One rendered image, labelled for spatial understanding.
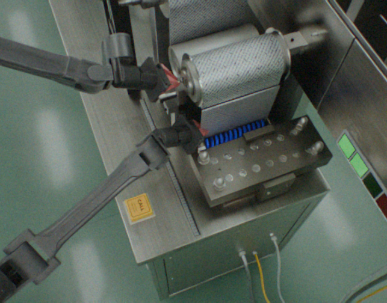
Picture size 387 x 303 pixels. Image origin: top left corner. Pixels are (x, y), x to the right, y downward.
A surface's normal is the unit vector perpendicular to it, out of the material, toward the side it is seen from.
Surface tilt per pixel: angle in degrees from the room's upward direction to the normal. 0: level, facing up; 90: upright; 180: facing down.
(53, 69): 22
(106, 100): 0
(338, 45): 90
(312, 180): 0
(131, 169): 31
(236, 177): 0
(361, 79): 90
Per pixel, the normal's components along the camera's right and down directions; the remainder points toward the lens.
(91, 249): 0.02, -0.47
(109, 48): 0.33, -0.15
